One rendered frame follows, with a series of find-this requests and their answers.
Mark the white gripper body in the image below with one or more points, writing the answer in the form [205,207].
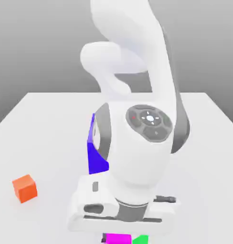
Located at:
[93,225]

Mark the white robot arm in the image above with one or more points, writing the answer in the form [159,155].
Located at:
[139,164]

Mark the small magenta cube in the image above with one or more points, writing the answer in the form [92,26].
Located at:
[118,239]

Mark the small green cube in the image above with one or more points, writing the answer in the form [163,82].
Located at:
[141,240]

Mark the small orange cube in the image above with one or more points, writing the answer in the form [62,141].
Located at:
[25,190]

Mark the large blue box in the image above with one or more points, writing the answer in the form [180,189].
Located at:
[95,162]

